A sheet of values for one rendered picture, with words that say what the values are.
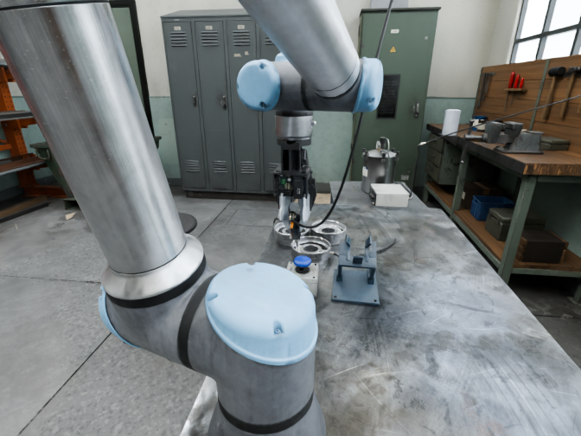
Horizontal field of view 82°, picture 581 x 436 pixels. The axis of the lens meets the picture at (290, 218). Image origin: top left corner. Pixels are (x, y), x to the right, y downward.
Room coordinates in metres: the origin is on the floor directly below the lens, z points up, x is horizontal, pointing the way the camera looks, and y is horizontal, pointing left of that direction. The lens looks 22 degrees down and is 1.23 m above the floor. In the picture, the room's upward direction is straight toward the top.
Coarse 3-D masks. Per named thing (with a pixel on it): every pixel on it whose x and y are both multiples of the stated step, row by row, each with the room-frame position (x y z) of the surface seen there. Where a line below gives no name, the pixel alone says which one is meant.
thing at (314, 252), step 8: (304, 240) 0.83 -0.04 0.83; (312, 240) 0.84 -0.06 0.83; (320, 240) 0.83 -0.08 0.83; (304, 248) 0.80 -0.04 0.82; (312, 248) 0.81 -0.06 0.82; (320, 248) 0.79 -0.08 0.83; (328, 248) 0.76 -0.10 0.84; (296, 256) 0.75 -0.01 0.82; (312, 256) 0.74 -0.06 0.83; (320, 256) 0.74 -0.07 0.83; (328, 256) 0.76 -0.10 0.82; (320, 264) 0.75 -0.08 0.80
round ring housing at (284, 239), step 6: (282, 222) 0.94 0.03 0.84; (276, 228) 0.92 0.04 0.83; (306, 228) 0.92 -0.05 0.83; (276, 234) 0.88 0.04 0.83; (282, 234) 0.86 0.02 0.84; (288, 234) 0.85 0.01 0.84; (306, 234) 0.87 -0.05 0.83; (282, 240) 0.86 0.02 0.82; (288, 240) 0.85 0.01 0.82; (288, 246) 0.86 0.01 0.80
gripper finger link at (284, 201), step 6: (282, 198) 0.69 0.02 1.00; (288, 198) 0.71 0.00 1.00; (282, 204) 0.69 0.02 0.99; (288, 204) 0.71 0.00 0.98; (282, 210) 0.68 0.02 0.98; (288, 210) 0.71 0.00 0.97; (282, 216) 0.68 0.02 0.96; (288, 216) 0.71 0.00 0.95; (288, 222) 0.71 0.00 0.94; (288, 228) 0.71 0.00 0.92
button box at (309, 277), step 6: (288, 264) 0.68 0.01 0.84; (312, 264) 0.68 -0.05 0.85; (288, 270) 0.65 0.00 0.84; (294, 270) 0.65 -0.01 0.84; (300, 270) 0.64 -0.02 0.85; (306, 270) 0.64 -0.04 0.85; (312, 270) 0.65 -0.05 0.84; (300, 276) 0.62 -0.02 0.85; (306, 276) 0.62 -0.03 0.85; (312, 276) 0.62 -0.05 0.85; (306, 282) 0.61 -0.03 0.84; (312, 282) 0.61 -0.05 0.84; (312, 288) 0.61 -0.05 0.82; (312, 294) 0.61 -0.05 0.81
